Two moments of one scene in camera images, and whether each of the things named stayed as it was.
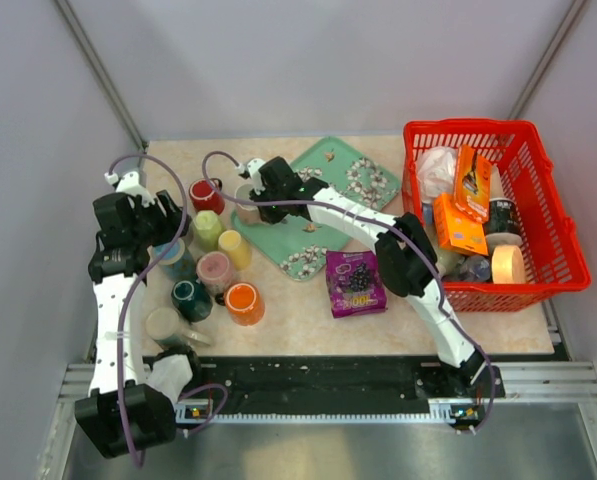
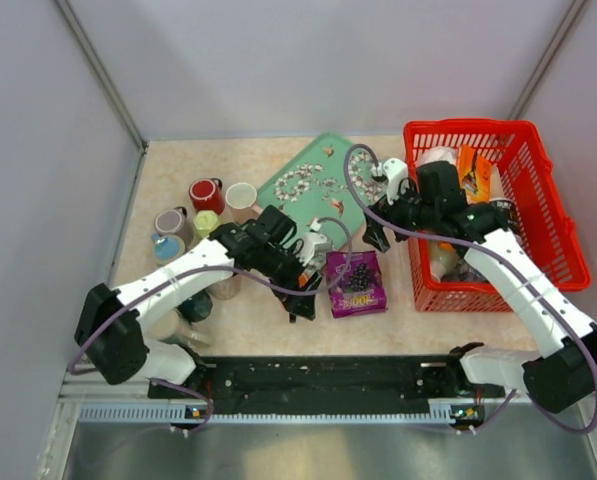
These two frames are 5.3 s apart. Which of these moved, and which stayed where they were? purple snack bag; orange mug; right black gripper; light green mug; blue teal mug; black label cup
Moved: orange mug; right black gripper
Stayed: light green mug; purple snack bag; black label cup; blue teal mug
